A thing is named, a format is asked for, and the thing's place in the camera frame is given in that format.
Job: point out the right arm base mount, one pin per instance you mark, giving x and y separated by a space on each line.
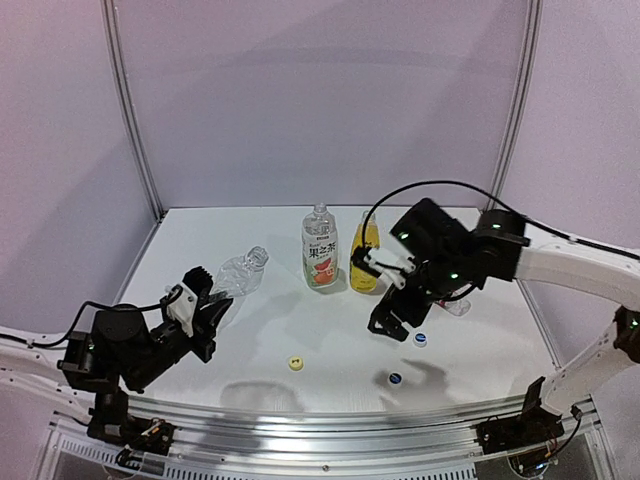
533 425

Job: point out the right aluminium frame post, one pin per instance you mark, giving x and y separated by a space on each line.
519 97

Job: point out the yellow drink bottle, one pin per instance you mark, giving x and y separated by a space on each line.
365 239

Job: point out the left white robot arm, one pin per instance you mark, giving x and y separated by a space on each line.
128 347

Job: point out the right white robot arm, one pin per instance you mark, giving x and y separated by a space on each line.
444 257

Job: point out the fruit tea bottle white label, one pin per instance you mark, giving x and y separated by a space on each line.
320 248

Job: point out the red label water bottle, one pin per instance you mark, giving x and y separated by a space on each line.
456 308

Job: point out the clear plastic bottle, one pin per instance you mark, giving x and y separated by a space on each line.
239 276

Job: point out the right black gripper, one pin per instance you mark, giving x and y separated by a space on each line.
405 307

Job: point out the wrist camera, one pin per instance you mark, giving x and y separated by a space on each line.
180 307
383 263

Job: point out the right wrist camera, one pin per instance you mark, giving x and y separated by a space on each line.
383 263

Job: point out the yellow bottle cap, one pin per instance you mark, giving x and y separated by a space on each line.
295 363

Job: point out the left aluminium frame post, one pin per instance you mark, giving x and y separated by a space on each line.
128 110

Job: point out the front aluminium rail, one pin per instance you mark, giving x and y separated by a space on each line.
212 443

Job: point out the aluminium frame post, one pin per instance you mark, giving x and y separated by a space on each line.
519 97
128 110

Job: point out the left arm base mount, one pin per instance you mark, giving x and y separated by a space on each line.
132 432

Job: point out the blue white bottle cap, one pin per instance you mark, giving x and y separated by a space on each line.
420 339
395 379

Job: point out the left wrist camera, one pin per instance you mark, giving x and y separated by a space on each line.
180 307

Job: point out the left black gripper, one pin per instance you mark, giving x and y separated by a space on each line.
203 330

